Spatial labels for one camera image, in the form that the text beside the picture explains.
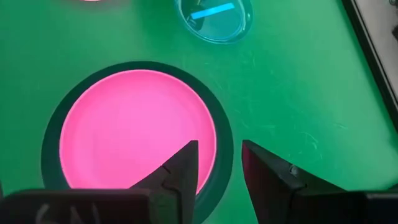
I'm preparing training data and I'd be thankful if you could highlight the green table mat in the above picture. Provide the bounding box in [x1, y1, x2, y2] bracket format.
[0, 0, 398, 224]

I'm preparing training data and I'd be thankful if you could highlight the transparent blue plate with tape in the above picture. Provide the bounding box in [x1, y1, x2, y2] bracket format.
[174, 0, 254, 45]

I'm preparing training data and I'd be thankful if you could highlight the black aluminium table frame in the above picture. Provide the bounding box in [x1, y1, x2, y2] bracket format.
[340, 0, 398, 128]

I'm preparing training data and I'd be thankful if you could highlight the opaque pink plastic plate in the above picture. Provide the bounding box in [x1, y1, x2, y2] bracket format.
[58, 68, 218, 196]

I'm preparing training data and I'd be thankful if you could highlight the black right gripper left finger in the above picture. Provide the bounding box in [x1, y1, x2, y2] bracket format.
[129, 139, 200, 224]

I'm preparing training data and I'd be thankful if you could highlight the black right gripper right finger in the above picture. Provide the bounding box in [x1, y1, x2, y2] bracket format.
[241, 139, 346, 224]

